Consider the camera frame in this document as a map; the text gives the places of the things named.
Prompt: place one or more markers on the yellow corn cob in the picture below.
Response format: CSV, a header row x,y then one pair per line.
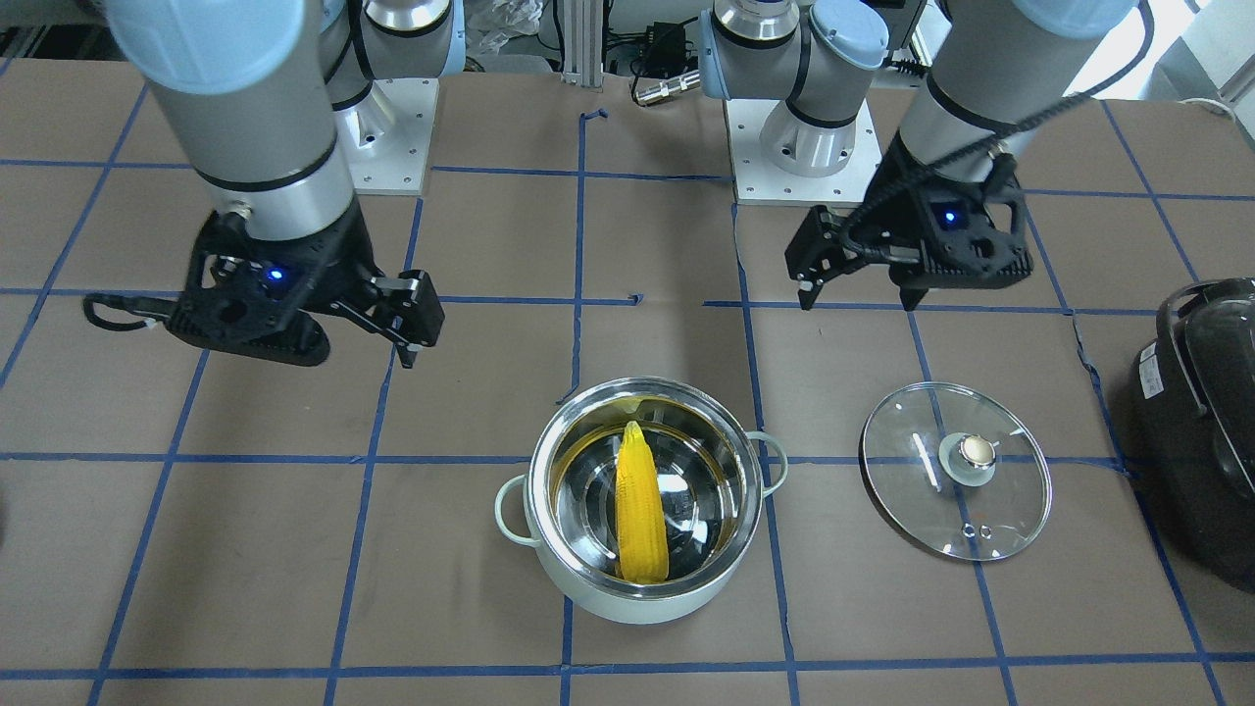
x,y
640,523

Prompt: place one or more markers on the second white arm base plate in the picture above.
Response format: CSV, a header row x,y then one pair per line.
x,y
780,161

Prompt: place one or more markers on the black gripper body corn side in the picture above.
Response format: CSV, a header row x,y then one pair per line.
x,y
350,257

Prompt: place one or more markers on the black gripper finger corn side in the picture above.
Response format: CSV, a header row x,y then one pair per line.
x,y
405,310

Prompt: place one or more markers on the dark brown rice cooker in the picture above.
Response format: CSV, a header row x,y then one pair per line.
x,y
1194,401

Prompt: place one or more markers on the pale green steel pot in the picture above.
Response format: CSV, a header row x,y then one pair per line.
x,y
713,490

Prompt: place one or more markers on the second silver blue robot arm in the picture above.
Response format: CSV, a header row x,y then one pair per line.
x,y
1002,71

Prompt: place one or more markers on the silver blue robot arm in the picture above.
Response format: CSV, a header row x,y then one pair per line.
x,y
270,101

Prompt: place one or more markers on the black gripper body near cooker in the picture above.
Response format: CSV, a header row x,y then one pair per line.
x,y
894,218

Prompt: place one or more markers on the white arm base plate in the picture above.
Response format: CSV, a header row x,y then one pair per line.
x,y
387,136

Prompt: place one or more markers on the glass pot lid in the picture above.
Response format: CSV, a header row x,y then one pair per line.
x,y
955,472

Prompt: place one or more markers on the black gripper finger cooker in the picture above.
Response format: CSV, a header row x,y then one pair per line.
x,y
823,248

